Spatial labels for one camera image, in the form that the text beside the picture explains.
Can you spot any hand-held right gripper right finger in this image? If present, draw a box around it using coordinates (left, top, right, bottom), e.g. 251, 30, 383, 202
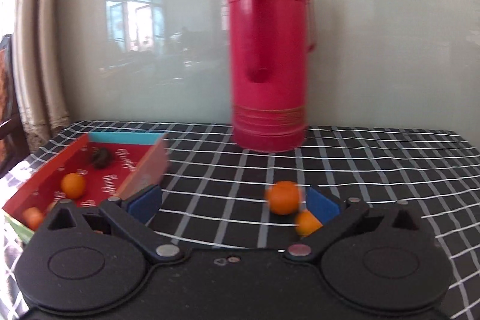
284, 186, 436, 264

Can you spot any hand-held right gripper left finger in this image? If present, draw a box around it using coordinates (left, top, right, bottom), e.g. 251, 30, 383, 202
35, 184, 185, 265

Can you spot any small orange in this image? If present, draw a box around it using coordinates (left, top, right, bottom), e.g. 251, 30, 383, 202
61, 173, 86, 199
295, 211, 323, 236
265, 181, 303, 216

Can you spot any green cardboard box red inside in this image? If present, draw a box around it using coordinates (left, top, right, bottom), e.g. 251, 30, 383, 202
2, 130, 169, 244

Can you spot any dark brown dried fruit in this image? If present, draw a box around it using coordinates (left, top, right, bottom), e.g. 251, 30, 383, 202
89, 148, 113, 170

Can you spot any orange fruit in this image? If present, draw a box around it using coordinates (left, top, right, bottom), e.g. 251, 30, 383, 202
22, 208, 46, 231

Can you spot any black white grid tablecloth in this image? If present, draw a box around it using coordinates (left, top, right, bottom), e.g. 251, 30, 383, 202
0, 120, 480, 320

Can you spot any red thermos flask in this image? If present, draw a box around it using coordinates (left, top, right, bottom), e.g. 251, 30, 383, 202
220, 0, 314, 153

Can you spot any beige lace curtain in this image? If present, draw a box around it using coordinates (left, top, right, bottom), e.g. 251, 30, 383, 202
10, 0, 73, 145

